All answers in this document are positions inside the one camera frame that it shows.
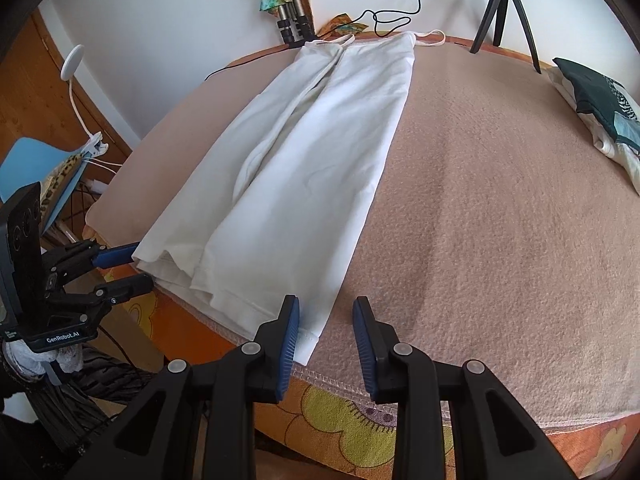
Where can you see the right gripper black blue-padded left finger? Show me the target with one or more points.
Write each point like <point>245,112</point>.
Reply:
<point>211,404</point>

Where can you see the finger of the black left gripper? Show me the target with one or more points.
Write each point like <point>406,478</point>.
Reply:
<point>122,290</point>

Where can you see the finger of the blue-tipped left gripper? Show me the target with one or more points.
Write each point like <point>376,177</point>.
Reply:
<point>109,257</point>

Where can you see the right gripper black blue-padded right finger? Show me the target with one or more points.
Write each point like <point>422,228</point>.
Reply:
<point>494,437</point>

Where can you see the white camisole top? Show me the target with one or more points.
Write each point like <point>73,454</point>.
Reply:
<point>277,205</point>

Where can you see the striped sleeve forearm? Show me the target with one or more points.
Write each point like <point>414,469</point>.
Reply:
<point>67,421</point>

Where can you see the white gloved left hand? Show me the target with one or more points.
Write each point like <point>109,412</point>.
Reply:
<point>31,365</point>

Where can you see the leopard print cloth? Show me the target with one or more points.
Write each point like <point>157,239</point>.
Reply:
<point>55,183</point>

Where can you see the white clip desk lamp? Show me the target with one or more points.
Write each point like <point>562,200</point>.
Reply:
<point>95,147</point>

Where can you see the orange floral bedsheet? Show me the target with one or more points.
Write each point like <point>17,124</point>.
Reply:
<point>314,424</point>

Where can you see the light blue chair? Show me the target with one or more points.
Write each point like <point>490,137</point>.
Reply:
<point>30,161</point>

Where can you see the wooden door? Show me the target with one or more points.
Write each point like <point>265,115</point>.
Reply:
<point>34,100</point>

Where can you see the pink bed blanket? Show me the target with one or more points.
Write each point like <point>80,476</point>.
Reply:
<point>498,233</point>

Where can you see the folded silver tripod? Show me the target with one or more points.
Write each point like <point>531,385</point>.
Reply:
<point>298,12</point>

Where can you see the colourful orange scarf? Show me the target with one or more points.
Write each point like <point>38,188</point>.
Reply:
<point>340,25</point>

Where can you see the folded green white garment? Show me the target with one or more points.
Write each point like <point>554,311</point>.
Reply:
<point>606,108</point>

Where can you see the black mini tripod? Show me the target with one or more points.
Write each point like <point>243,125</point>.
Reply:
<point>495,13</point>

